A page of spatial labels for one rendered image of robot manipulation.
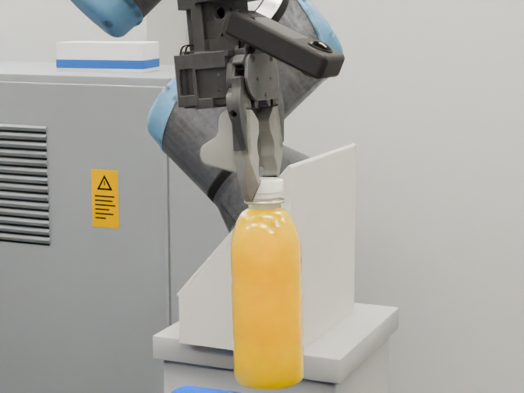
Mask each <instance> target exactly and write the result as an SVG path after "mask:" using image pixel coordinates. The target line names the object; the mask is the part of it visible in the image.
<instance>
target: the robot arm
mask: <svg viewBox="0 0 524 393"><path fill-rule="evenodd" d="M70 1H71V2H72V3H73V4H74V5H75V6H76V7H77V8H78V9H79V10H80V11H81V12H82V13H83V14H84V15H85V16H87V17H88V18H89V19H90V20H91V21H92V22H93V23H95V24H96V25H98V26H99V27H100V28H101V29H102V30H103V31H104V32H105V33H107V34H109V35H110V36H112V37H123V36H125V35H126V34H127V33H128V32H129V31H131V29H133V28H134V27H136V26H138V25H140V24H141V23H142V22H143V18H144V17H145V16H146V15H147V14H148V13H149V12H150V11H151V10H152V9H153V8H154V7H155V6H156V5H157V4H158V3H159V2H160V1H161V0H70ZM177 4H178V10H180V11H186V18H187V26H188V35H189V44H187V45H184V46H182V47H181V49H180V53H179V55H175V56H174V62H175V77H174V78H173V79H172V80H171V81H170V82H169V83H168V84H167V86H166V88H165V89H164V90H163V91H162V92H161V93H160V94H159V95H158V97H157V99H156V100H155V102H154V104H153V105H152V107H151V109H150V112H149V115H148V119H147V130H148V132H149V134H150V135H151V136H152V137H153V139H154V140H155V141H156V143H157V144H158V145H159V146H160V148H161V150H162V151H163V152H164V153H166V154H167V155H168V156H169V157H170V158H171V159H172V160H173V161H174V162H175V163H176V164H177V165H178V166H179V167H180V168H181V170H182V171H183V172H184V173H185V174H186V175H187V176H188V177H189V178H190V179H191V180H192V181H193V182H194V183H195V184H196V185H197V186H198V187H199V188H200V189H201V190H202V191H203V193H204V194H205V195H206V196H207V197H208V198H209V199H210V200H211V201H212V202H213V203H214V204H215V205H216V206H217V208H218V210H219V211H220V214H221V216H222V218H223V221H224V223H225V226H226V228H227V229H228V233H230V232H231V231H232V230H233V229H234V227H235V223H236V222H237V219H238V217H239V216H240V214H241V213H242V212H243V211H244V210H245V209H247V208H249V207H248V204H245V203H244V200H245V201H246V202H252V201H253V198H254V197H255V195H256V192H257V190H258V188H259V186H260V183H261V181H260V177H277V178H279V176H280V174H281V173H283V171H284V170H285V169H286V168H287V167H288V166H289V165H292V164H295V163H297V162H299V161H303V160H306V159H308V158H310V157H309V156H306V155H305V154H302V153H300V152H298V151H296V150H293V149H292V148H290V147H287V146H285V145H283V142H284V121H285V119H286V118H287V117H288V116H289V115H290V114H291V113H292V112H293V111H294V110H295V109H296V108H297V107H298V106H299V105H300V104H301V103H302V102H303V101H304V100H305V99H306V98H307V97H309V96H310V95H311V94H312V93H313V92H314V91H315V90H316V89H317V88H318V87H319V86H320V85H321V84H322V83H323V82H324V81H325V80H327V79H328V78H329V77H336V76H338V74H339V73H340V70H341V68H342V65H343V62H344V61H345V56H344V55H343V49H342V45H341V43H340V40H339V39H338V37H337V35H336V34H335V32H334V31H333V30H332V29H331V26H330V25H329V23H328V22H327V20H326V19H325V18H324V17H323V16H322V15H321V13H320V12H319V11H318V10H317V8H316V7H315V6H314V5H313V4H312V3H311V2H308V1H307V0H177ZM185 46H186V49H185V51H182V50H183V48H184V47H185ZM188 47H189V51H187V48H188Z"/></svg>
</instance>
